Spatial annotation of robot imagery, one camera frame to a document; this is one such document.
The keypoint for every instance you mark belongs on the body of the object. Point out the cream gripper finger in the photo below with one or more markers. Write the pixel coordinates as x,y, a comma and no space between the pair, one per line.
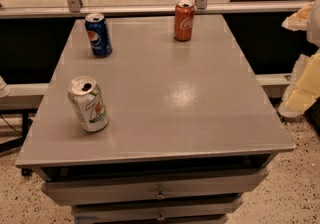
304,88
298,20

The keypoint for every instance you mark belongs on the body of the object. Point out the white green 7up can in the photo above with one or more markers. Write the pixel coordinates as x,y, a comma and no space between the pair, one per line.
86,98

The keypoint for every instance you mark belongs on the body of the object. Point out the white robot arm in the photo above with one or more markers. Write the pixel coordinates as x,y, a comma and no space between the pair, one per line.
313,25

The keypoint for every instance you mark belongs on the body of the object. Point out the orange-red Coca-Cola can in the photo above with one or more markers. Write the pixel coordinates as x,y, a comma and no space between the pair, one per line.
183,20

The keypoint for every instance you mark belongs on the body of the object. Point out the blue Pepsi can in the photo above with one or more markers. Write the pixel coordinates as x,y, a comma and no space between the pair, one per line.
98,34

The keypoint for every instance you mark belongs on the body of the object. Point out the grey drawer cabinet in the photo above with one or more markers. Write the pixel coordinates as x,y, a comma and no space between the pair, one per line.
173,107

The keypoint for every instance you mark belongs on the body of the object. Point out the upper grey drawer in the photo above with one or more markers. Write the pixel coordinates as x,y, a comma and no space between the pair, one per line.
154,187

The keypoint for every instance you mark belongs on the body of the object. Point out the grey drawer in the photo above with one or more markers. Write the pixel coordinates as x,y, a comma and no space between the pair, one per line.
157,210
154,187

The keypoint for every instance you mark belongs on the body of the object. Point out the lower grey drawer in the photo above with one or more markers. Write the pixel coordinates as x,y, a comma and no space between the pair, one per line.
157,210

